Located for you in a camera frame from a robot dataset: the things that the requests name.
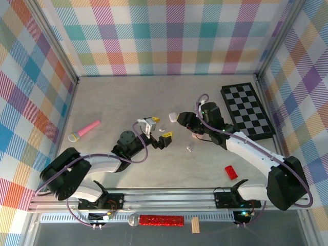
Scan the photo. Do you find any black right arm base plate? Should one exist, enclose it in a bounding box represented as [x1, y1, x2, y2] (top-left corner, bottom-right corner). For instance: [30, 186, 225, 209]
[213, 191, 262, 209]

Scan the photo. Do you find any pink toy microphone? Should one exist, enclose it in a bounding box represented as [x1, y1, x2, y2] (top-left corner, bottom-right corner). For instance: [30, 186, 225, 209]
[68, 120, 100, 142]

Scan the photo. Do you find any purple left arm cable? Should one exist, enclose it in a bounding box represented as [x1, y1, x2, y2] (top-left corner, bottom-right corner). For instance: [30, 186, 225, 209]
[34, 121, 149, 229]

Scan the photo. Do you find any red toy brick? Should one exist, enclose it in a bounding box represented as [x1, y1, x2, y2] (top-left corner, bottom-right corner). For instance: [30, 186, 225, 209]
[224, 165, 239, 181]

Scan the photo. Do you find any black grey chessboard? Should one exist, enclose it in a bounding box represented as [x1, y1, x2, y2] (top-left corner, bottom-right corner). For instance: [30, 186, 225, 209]
[220, 82, 277, 141]

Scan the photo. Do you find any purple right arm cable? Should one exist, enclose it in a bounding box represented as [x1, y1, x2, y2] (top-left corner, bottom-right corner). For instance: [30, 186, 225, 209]
[195, 93, 314, 228]

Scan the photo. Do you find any slotted metal strip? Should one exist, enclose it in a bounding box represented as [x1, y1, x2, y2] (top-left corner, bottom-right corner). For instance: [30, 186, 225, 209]
[40, 214, 238, 223]

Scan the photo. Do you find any red glitter microphone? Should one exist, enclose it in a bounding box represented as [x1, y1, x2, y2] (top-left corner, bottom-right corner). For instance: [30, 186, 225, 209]
[128, 213, 185, 228]

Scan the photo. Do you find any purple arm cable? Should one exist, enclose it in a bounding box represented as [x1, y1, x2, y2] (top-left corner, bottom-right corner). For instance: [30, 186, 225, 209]
[34, 121, 149, 229]
[195, 93, 314, 228]

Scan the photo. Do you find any aluminium mounting rail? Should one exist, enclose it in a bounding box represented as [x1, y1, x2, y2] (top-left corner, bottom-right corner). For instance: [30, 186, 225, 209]
[27, 188, 311, 214]

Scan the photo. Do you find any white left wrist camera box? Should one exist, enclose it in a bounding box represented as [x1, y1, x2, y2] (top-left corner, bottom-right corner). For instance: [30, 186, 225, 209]
[137, 117, 157, 136]

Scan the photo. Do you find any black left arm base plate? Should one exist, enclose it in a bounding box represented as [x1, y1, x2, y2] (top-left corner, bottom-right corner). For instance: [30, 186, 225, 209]
[77, 193, 125, 210]

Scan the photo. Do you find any aluminium side rail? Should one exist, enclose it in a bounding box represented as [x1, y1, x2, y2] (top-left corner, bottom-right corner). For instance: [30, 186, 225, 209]
[45, 79, 80, 193]
[255, 78, 294, 189]

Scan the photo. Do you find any aluminium frame post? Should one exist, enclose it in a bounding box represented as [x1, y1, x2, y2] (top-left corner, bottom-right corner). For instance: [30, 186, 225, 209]
[25, 0, 80, 85]
[255, 0, 308, 83]

